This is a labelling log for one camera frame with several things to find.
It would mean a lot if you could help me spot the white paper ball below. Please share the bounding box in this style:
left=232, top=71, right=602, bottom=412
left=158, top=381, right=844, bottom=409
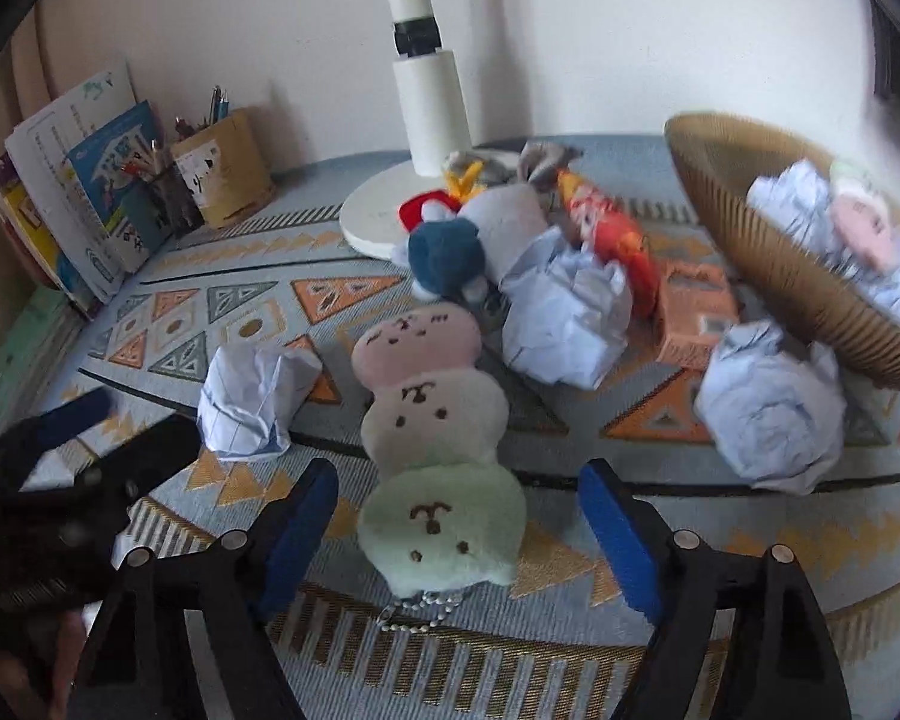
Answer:
left=694, top=321, right=847, bottom=494
left=832, top=236, right=900, bottom=332
left=197, top=345, right=323, bottom=460
left=746, top=159, right=845, bottom=260
left=501, top=229, right=635, bottom=389

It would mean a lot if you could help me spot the black mesh pen holder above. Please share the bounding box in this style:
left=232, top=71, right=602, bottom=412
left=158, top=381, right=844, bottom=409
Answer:
left=142, top=157, right=205, bottom=241

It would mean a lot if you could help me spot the green book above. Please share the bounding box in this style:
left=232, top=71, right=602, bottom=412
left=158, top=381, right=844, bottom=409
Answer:
left=0, top=283, right=72, bottom=451

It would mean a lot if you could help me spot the small orange box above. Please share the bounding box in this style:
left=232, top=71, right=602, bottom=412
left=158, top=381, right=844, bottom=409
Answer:
left=654, top=261, right=740, bottom=370

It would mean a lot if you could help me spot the beige curtain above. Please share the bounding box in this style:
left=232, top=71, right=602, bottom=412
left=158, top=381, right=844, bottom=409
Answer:
left=0, top=7, right=50, bottom=241

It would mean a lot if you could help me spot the red and white plush toy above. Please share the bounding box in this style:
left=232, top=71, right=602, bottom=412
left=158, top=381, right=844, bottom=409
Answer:
left=399, top=192, right=462, bottom=230

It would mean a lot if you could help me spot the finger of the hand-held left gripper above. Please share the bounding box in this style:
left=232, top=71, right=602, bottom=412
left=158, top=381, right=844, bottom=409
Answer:
left=0, top=388, right=113, bottom=492
left=82, top=416, right=200, bottom=500

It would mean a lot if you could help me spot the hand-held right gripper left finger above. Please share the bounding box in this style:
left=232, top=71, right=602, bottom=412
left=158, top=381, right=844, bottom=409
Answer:
left=71, top=457, right=340, bottom=720

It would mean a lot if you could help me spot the woven basket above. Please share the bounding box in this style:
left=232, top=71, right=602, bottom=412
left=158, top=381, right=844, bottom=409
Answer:
left=664, top=111, right=900, bottom=391

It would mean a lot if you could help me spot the tan cardboard pen holder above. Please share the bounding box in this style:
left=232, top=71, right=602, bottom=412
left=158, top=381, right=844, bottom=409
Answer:
left=171, top=109, right=277, bottom=230

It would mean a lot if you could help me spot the three-ball dango plush toy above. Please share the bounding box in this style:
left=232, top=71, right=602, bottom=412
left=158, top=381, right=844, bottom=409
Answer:
left=351, top=302, right=527, bottom=635

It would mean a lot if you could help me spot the patterned table mat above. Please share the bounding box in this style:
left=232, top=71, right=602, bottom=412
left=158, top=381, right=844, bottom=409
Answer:
left=0, top=133, right=900, bottom=720

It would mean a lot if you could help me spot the bunch of pens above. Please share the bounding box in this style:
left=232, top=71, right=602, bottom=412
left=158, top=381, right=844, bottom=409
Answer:
left=174, top=85, right=235, bottom=140

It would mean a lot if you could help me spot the yellow book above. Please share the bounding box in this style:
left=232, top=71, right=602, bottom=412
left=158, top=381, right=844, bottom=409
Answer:
left=0, top=161, right=83, bottom=317

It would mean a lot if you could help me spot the red orange snack packet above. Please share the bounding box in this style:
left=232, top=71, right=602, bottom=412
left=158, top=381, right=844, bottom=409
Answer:
left=555, top=169, right=661, bottom=316

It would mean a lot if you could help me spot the grey plush toy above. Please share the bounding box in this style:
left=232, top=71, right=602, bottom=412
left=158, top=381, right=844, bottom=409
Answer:
left=461, top=141, right=582, bottom=282

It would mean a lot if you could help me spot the bunch of pencils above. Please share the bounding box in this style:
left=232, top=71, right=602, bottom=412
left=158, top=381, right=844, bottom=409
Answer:
left=122, top=135, right=172, bottom=182

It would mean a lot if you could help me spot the white desk lamp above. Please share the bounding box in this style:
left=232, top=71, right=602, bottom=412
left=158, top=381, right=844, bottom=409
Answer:
left=339, top=0, right=496, bottom=260

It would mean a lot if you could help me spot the blue illustrated book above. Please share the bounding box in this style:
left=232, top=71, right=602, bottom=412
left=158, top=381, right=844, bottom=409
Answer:
left=67, top=100, right=175, bottom=276

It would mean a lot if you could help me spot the pink plush toy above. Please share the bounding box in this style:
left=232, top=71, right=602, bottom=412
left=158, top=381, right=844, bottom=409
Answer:
left=827, top=157, right=900, bottom=275

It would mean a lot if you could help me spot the yellow plush toy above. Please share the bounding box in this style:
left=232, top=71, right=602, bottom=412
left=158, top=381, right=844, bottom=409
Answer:
left=444, top=159, right=490, bottom=200

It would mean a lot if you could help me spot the row of standing books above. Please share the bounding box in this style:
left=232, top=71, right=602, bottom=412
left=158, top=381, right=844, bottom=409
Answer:
left=6, top=71, right=142, bottom=302

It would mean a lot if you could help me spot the person's left hand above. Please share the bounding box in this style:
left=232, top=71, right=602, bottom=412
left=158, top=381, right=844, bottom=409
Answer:
left=0, top=607, right=91, bottom=720

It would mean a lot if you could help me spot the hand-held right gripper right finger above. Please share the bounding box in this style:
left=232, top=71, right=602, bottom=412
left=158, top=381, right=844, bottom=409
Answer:
left=579, top=459, right=852, bottom=720

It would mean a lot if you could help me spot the blue plush toy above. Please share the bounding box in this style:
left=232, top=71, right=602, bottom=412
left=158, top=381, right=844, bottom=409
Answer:
left=407, top=216, right=488, bottom=297

